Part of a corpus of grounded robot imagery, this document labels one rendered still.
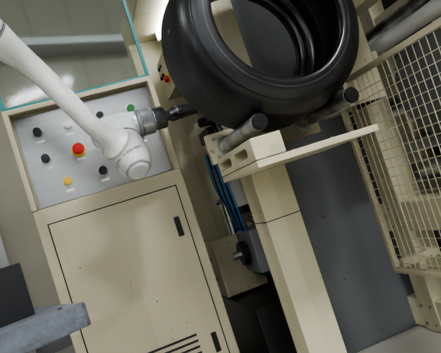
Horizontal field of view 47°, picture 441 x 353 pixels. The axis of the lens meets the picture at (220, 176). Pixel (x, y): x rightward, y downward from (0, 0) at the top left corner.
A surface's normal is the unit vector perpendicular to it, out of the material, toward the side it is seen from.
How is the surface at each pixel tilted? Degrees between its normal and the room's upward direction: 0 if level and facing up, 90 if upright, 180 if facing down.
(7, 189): 90
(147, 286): 90
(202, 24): 88
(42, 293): 90
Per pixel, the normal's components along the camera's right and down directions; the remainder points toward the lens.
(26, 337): 0.61, -0.23
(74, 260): 0.24, -0.12
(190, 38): -0.45, 0.12
